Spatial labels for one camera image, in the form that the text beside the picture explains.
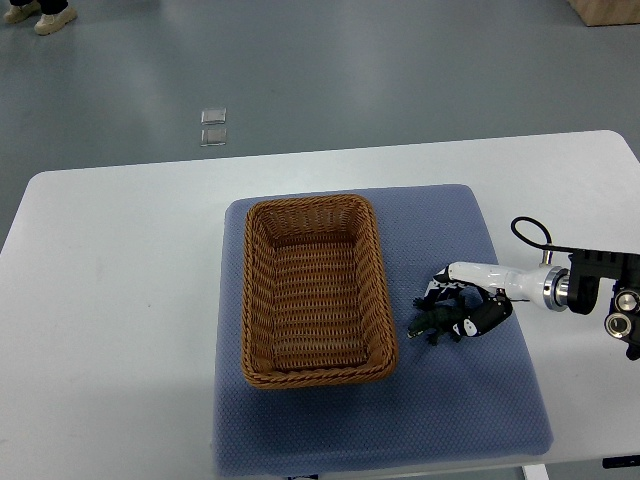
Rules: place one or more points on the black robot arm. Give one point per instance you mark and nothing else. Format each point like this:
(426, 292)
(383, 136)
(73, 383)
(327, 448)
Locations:
(589, 269)

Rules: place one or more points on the upper floor socket plate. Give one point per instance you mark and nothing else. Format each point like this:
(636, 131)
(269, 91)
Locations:
(213, 115)

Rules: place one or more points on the brown wicker basket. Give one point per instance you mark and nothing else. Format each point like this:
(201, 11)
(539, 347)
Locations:
(315, 304)

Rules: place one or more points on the lower floor socket plate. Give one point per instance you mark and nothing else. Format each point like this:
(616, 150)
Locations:
(213, 136)

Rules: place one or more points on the floor socket plate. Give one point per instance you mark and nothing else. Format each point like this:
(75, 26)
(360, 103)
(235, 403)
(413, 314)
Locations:
(213, 115)
(213, 136)

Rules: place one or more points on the dark green toy crocodile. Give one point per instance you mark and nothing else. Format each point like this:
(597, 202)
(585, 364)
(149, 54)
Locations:
(437, 320)

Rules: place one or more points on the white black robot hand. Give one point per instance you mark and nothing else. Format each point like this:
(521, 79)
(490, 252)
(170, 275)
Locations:
(470, 299)

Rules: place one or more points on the beige shoe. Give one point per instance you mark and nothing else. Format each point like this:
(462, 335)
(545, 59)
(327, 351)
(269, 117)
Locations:
(19, 13)
(52, 23)

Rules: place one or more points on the blue textured mat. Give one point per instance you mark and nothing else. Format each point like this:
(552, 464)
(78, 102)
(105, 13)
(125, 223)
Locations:
(473, 399)

